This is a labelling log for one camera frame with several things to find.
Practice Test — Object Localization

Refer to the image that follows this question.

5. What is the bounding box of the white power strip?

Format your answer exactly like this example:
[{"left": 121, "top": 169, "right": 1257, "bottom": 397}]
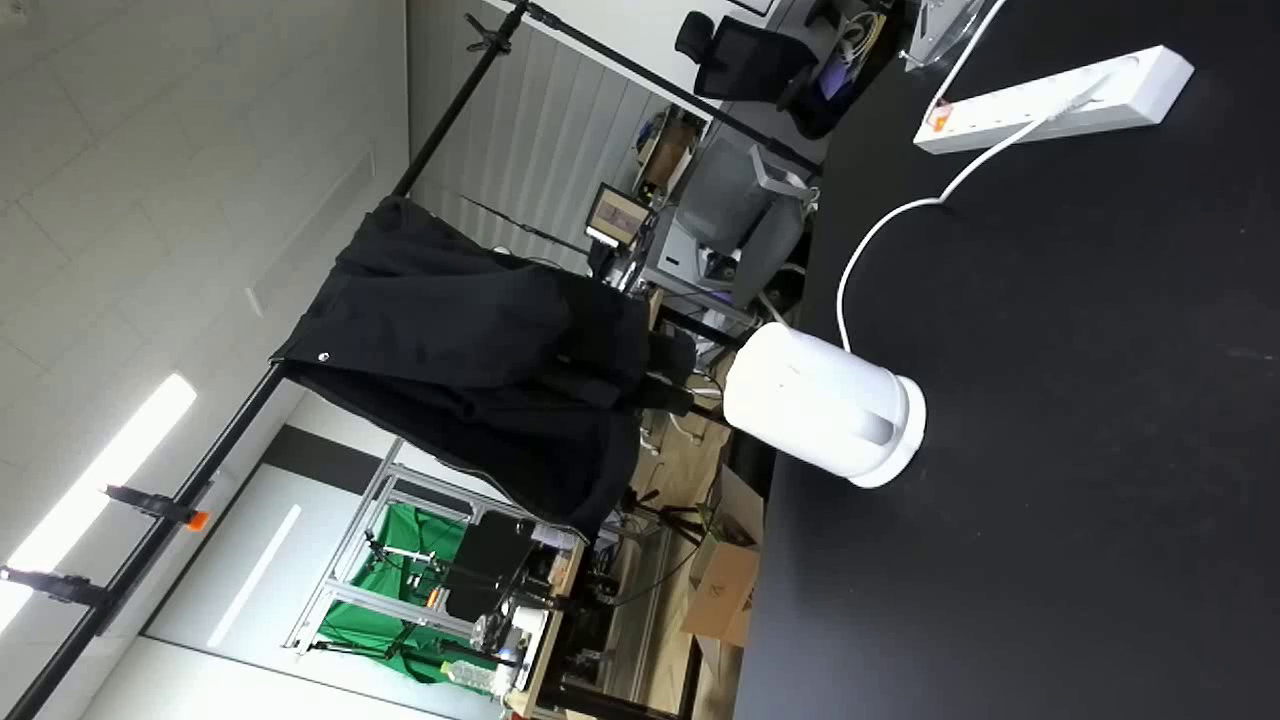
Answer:
[{"left": 911, "top": 46, "right": 1196, "bottom": 155}]

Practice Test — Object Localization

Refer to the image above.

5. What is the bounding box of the black backdrop stand frame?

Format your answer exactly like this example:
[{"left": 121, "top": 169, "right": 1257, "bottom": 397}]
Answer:
[{"left": 0, "top": 0, "right": 833, "bottom": 720}]

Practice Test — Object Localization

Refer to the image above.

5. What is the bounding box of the green cloth in cage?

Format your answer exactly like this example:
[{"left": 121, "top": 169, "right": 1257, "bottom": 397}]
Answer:
[{"left": 319, "top": 504, "right": 493, "bottom": 684}]

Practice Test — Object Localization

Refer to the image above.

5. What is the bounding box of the brown cardboard box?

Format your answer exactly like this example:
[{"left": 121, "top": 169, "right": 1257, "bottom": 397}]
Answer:
[{"left": 684, "top": 539, "right": 759, "bottom": 647}]

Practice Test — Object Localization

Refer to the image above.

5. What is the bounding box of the grey metal cage frame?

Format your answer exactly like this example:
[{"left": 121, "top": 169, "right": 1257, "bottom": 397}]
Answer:
[{"left": 286, "top": 448, "right": 584, "bottom": 699}]

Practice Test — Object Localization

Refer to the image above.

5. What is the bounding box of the black hanging cloth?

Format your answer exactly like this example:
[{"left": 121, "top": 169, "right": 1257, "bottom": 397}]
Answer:
[{"left": 276, "top": 196, "right": 649, "bottom": 531}]

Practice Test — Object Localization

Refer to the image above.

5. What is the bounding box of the white kettle power cable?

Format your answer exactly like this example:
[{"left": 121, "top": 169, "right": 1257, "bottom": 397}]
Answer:
[{"left": 833, "top": 73, "right": 1113, "bottom": 353}]

